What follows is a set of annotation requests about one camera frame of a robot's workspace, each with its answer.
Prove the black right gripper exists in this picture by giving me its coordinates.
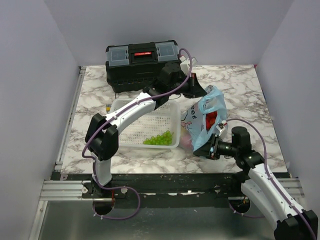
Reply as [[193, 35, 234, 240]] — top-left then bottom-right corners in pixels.
[[193, 133, 239, 160]]

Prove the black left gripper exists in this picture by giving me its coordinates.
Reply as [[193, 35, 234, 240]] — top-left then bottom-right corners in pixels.
[[167, 72, 207, 99]]

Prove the light blue plastic bag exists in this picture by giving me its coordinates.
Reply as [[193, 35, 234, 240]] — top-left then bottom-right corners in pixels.
[[179, 85, 228, 152]]

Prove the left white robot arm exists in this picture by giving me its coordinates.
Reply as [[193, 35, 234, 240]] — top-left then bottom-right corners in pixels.
[[82, 62, 206, 198]]

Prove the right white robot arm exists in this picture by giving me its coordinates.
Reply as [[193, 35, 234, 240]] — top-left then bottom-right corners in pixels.
[[194, 126, 318, 240]]

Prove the red fake fruit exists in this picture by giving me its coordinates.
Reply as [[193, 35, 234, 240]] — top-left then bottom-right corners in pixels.
[[205, 111, 218, 131]]

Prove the green fake grape bunch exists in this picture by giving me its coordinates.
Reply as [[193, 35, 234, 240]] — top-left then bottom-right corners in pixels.
[[142, 130, 173, 146]]

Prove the white plastic basket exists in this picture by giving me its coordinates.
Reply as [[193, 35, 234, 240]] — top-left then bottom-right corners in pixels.
[[119, 100, 181, 149]]

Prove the black plastic toolbox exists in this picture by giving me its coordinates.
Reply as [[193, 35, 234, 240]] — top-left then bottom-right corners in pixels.
[[105, 40, 181, 94]]

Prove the small teal orange tool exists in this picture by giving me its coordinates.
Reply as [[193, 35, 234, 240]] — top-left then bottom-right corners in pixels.
[[105, 104, 112, 113]]

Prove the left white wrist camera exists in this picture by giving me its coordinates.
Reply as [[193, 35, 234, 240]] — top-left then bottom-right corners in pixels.
[[179, 55, 190, 75]]

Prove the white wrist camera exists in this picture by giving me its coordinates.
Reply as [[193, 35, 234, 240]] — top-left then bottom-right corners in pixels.
[[179, 55, 190, 75], [216, 120, 228, 135]]

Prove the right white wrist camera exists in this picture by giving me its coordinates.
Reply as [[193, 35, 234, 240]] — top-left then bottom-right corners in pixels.
[[216, 120, 228, 135]]

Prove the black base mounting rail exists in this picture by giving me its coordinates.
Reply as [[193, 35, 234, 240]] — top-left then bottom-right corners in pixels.
[[50, 172, 250, 212]]

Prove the aluminium extrusion rail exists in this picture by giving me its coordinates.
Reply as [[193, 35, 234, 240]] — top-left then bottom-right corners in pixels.
[[39, 178, 95, 201]]

